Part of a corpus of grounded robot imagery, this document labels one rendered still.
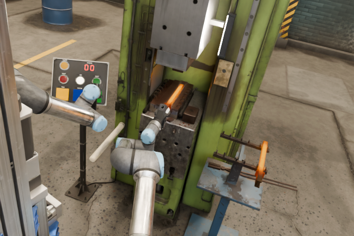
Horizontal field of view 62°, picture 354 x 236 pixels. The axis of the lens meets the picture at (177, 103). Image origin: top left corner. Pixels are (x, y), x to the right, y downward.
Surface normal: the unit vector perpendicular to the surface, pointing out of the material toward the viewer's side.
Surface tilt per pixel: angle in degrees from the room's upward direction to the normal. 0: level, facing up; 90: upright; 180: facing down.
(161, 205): 90
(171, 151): 90
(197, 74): 90
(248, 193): 0
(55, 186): 0
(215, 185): 0
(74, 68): 60
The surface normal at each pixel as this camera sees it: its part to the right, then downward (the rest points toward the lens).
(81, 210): 0.16, -0.85
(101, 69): 0.20, 0.04
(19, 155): 0.84, 0.39
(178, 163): -0.29, 0.45
